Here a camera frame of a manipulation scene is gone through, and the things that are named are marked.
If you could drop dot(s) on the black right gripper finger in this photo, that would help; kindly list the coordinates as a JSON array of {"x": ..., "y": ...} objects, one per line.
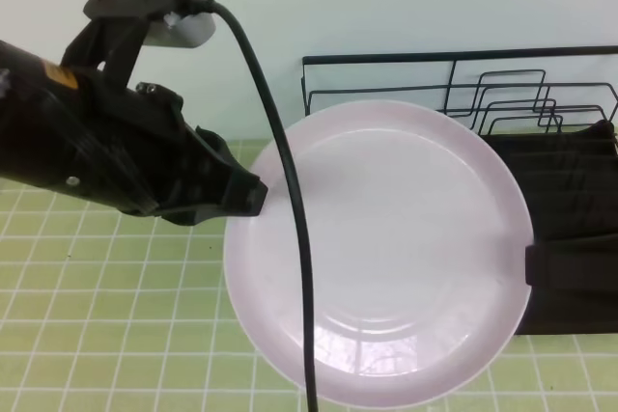
[{"x": 579, "y": 264}]

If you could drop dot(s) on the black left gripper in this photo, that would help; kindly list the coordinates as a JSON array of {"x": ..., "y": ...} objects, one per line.
[{"x": 132, "y": 150}]

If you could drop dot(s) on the black wire dish rack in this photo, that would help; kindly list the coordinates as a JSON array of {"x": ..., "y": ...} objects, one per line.
[{"x": 564, "y": 158}]

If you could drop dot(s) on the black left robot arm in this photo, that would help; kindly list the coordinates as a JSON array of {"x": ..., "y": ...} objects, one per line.
[{"x": 34, "y": 150}]

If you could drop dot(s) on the pink round plate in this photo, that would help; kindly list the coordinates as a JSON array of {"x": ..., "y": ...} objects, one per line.
[{"x": 418, "y": 234}]

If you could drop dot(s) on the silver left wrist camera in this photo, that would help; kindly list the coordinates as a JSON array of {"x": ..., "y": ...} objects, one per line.
[{"x": 118, "y": 29}]

